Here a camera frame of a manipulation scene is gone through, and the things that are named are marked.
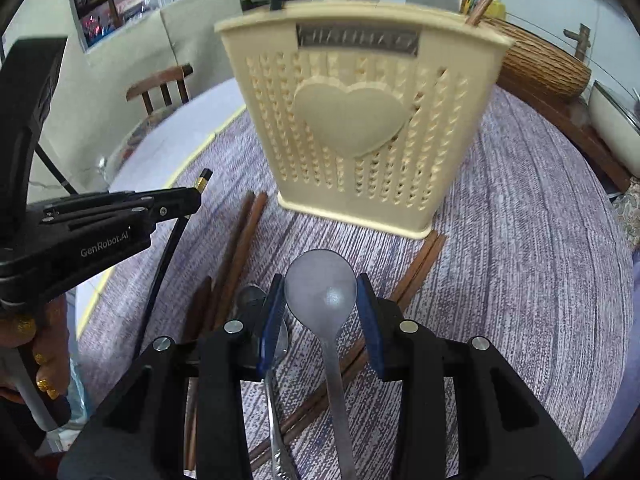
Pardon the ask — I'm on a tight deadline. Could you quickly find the dark wooden counter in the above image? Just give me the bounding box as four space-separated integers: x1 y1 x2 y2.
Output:
497 70 630 193

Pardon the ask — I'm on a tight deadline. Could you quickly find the bronze faucet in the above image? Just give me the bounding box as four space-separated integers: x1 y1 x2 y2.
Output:
563 24 591 62

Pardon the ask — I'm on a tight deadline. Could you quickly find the cream plastic utensil holder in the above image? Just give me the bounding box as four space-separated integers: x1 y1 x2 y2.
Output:
216 0 512 240

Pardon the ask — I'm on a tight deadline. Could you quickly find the purple striped tablecloth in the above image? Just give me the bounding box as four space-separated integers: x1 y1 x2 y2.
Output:
74 77 637 480

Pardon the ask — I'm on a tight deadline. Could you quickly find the person's left hand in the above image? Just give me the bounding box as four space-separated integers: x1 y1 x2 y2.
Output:
1 295 70 400

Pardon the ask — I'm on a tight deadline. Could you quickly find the wooden chair with cushion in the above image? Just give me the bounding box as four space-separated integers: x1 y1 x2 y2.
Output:
96 63 196 181

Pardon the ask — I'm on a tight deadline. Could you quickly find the woven basket sink bowl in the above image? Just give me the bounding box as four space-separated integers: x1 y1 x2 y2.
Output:
483 18 591 101

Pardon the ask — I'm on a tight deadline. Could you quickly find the silver metal spoon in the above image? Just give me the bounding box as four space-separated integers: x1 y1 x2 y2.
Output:
284 249 357 479

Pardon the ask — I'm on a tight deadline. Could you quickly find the yellow soap bottle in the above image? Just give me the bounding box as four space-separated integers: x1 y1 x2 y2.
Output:
459 0 506 21

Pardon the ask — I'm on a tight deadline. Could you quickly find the wooden handled spoon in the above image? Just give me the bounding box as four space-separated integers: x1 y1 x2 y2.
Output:
264 321 299 480

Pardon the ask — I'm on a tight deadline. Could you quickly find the cream pot with glass lid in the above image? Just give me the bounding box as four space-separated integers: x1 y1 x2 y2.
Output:
588 80 640 178

